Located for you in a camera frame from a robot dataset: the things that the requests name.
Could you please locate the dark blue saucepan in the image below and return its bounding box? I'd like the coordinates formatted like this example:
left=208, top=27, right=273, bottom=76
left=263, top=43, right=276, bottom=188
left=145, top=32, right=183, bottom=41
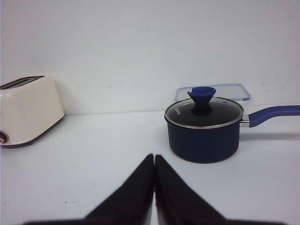
left=167, top=105, right=300, bottom=164

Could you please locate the glass pot lid blue knob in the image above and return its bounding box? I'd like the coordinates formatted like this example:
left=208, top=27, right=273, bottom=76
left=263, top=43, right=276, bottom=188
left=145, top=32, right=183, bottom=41
left=165, top=87, right=244, bottom=129

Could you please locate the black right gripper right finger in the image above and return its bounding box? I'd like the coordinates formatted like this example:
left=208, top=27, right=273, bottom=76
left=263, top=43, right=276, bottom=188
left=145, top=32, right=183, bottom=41
left=155, top=155, right=282, bottom=225

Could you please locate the cream two-slot toaster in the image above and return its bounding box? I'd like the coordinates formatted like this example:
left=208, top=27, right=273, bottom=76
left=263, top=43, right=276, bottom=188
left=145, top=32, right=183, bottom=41
left=0, top=75, right=65, bottom=148

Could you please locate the clear plastic food container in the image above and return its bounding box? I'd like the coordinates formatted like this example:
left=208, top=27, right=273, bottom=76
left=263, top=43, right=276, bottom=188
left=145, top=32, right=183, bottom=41
left=175, top=83, right=251, bottom=102

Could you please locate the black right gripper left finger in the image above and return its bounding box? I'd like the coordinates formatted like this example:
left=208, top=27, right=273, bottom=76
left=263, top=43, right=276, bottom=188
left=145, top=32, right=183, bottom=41
left=26, top=154, right=154, bottom=225

